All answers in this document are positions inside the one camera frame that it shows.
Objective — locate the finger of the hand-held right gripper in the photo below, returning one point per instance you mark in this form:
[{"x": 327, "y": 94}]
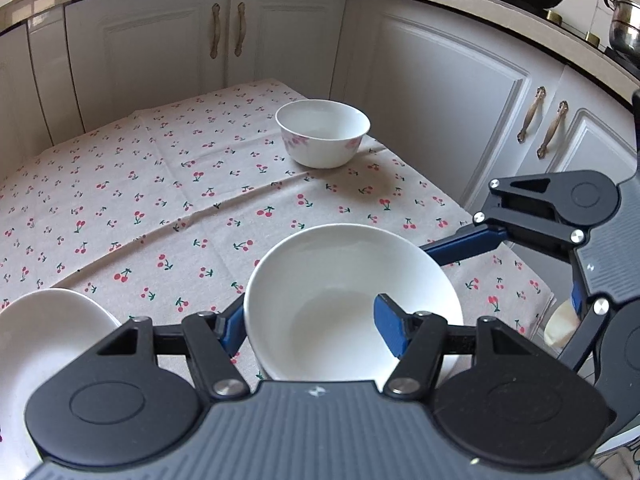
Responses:
[
  {"x": 460, "y": 245},
  {"x": 587, "y": 330}
]

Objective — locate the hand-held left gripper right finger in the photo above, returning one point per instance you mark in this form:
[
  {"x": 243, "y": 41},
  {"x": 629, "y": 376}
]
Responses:
[{"x": 392, "y": 325}]

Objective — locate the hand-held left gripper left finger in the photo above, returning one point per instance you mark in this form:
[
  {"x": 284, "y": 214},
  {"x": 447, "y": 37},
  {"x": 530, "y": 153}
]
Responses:
[{"x": 232, "y": 330}]

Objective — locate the white bowl pink floral print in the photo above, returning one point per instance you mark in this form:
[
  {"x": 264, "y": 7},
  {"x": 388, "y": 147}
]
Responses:
[{"x": 325, "y": 120}]

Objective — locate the white plate fruit print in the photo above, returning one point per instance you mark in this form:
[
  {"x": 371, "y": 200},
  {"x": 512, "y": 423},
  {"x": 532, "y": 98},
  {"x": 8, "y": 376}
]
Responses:
[{"x": 40, "y": 340}]

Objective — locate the white kitchen cabinets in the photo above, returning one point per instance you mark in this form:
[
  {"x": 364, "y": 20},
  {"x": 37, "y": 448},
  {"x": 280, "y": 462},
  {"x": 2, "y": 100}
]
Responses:
[{"x": 425, "y": 85}]

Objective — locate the cherry print tablecloth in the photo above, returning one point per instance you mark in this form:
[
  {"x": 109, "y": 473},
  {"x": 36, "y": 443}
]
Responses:
[{"x": 150, "y": 185}]

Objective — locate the gas stove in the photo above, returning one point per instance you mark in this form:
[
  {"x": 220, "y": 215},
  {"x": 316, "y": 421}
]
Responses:
[{"x": 575, "y": 30}]

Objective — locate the stainless steel pot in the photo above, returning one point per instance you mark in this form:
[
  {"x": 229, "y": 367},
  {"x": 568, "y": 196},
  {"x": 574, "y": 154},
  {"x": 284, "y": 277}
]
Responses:
[{"x": 625, "y": 25}]

